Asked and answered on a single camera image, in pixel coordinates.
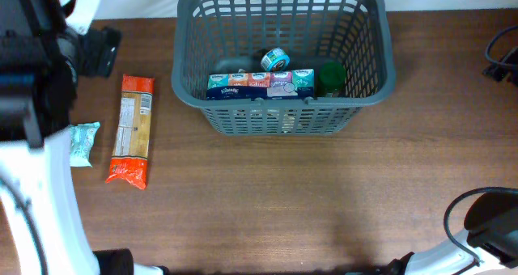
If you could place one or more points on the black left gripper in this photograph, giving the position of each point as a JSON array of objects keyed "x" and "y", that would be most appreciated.
[{"x": 100, "y": 49}]

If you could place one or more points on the mint green snack pouch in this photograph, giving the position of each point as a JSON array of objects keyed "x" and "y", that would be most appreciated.
[{"x": 82, "y": 140}]

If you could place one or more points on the orange biscuit packet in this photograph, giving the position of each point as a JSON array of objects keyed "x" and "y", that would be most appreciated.
[{"x": 129, "y": 159}]

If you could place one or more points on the green lid jar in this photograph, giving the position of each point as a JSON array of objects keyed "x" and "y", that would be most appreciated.
[{"x": 331, "y": 80}]

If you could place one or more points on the blue round tin can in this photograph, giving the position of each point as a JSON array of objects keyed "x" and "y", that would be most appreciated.
[{"x": 275, "y": 60}]

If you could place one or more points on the blue biscuit box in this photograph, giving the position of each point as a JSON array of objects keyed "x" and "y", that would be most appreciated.
[{"x": 295, "y": 84}]

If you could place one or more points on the beige brown snack bag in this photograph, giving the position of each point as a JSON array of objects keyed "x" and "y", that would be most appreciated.
[{"x": 277, "y": 119}]

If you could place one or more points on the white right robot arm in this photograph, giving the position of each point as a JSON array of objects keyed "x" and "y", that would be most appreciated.
[{"x": 487, "y": 242}]

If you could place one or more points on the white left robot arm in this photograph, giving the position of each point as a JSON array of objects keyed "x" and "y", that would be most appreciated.
[{"x": 46, "y": 45}]

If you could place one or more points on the grey plastic basket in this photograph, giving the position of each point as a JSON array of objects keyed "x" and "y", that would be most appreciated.
[{"x": 225, "y": 36}]

